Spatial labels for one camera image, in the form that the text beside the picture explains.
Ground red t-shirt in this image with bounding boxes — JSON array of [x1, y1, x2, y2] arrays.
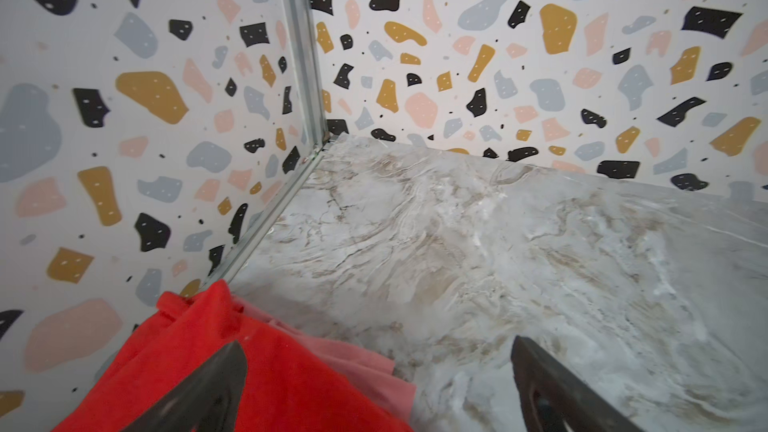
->
[[60, 282, 409, 431]]

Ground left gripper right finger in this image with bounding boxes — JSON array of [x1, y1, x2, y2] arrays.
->
[[510, 336, 641, 432]]

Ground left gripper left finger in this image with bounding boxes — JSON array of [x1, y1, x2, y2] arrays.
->
[[125, 341, 248, 432]]

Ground left aluminium corner post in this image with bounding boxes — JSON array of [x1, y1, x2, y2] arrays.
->
[[284, 0, 329, 151]]

